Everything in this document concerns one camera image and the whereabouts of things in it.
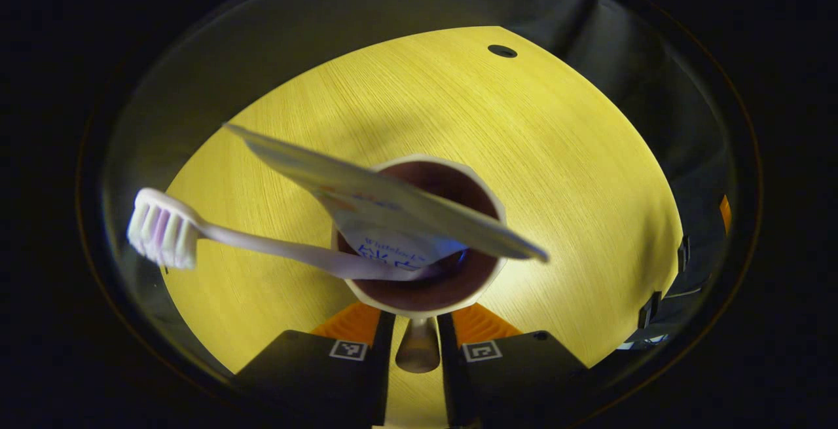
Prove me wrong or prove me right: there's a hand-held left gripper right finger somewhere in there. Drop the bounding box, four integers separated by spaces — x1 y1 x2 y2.
436 303 590 429

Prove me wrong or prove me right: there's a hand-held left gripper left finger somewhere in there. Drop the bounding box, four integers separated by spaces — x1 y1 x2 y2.
229 301 397 429

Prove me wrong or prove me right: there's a beige cup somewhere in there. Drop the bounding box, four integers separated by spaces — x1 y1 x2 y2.
331 154 508 374

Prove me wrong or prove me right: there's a white toothpaste tube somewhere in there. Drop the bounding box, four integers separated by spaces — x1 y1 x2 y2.
223 122 549 271

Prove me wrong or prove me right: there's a white toothbrush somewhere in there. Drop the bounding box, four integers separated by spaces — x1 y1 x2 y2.
126 187 446 282

